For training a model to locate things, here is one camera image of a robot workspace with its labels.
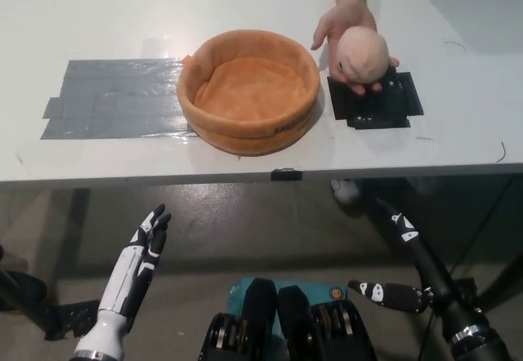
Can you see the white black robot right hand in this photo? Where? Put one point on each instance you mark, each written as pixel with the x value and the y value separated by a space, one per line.
pixel 437 291

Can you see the bare person hand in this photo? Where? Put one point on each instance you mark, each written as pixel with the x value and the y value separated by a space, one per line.
pixel 347 18

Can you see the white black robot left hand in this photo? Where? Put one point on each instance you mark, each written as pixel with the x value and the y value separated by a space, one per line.
pixel 122 279

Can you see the pink plush dumpling toy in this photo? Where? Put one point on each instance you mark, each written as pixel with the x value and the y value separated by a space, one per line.
pixel 361 54

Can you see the black teal robot torso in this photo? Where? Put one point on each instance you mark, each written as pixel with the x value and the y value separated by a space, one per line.
pixel 294 320

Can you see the dark table leg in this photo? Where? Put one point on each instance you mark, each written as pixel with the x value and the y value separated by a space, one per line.
pixel 508 246
pixel 71 230

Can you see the black stand base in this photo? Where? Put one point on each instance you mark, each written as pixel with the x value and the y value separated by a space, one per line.
pixel 20 287

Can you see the orange plush round basket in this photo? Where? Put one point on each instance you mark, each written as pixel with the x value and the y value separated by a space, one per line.
pixel 245 91

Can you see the white shoe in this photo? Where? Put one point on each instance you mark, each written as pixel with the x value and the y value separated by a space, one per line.
pixel 345 191

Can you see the grey duct tape patch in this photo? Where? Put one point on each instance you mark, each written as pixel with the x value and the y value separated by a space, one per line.
pixel 114 99

